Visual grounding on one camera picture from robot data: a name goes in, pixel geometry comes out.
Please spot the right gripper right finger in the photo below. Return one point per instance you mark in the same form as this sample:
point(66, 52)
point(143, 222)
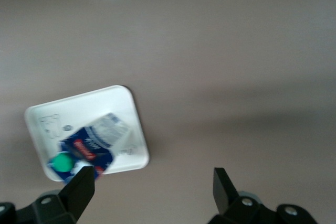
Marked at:
point(227, 197)

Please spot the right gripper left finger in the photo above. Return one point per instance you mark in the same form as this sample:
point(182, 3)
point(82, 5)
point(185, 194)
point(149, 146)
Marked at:
point(76, 195)

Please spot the blue white milk carton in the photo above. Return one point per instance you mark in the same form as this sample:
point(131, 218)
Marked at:
point(89, 145)

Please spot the cream rabbit print tray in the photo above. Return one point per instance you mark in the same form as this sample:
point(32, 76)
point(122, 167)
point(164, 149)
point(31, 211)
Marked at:
point(78, 106)

